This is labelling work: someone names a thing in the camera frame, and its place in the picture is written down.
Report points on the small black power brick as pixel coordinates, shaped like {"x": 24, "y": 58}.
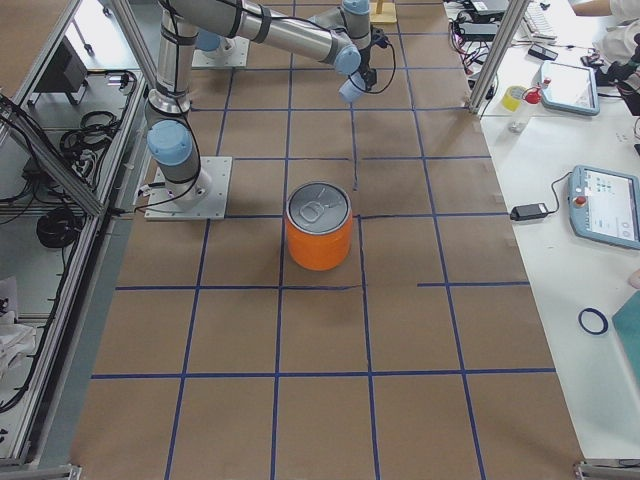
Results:
{"x": 530, "y": 212}

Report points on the yellow tape roll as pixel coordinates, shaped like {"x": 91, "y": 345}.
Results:
{"x": 513, "y": 97}

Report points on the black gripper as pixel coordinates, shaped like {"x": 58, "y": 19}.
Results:
{"x": 369, "y": 78}

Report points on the crumpled white cloth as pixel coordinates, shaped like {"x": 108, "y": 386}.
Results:
{"x": 17, "y": 340}

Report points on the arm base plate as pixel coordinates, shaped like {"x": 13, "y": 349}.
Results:
{"x": 220, "y": 53}
{"x": 207, "y": 199}

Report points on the aluminium frame post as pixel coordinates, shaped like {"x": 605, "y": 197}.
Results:
{"x": 508, "y": 27}

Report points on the light blue cup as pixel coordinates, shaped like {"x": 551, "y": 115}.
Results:
{"x": 353, "y": 88}

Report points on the clear bottle red cap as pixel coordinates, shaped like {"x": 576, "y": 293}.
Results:
{"x": 527, "y": 107}

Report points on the orange can silver lid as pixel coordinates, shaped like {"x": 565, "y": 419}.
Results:
{"x": 318, "y": 225}

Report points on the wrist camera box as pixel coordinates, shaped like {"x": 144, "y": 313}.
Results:
{"x": 379, "y": 38}

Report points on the person at desk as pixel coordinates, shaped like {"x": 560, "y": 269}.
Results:
{"x": 618, "y": 48}

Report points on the far teach pendant tablet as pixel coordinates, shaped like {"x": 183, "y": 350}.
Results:
{"x": 570, "y": 88}

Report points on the teal cutting mat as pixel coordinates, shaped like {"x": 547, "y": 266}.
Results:
{"x": 627, "y": 325}

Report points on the teach pendant tablet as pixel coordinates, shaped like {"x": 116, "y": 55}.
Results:
{"x": 570, "y": 88}
{"x": 603, "y": 206}

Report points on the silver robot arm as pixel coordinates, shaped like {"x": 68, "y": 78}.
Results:
{"x": 319, "y": 38}
{"x": 281, "y": 120}

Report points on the black smartphone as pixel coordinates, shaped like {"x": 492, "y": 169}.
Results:
{"x": 542, "y": 53}

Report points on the wooden cup rack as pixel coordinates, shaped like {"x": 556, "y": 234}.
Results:
{"x": 383, "y": 12}

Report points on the near teach pendant tablet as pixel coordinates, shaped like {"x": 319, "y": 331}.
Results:
{"x": 603, "y": 206}

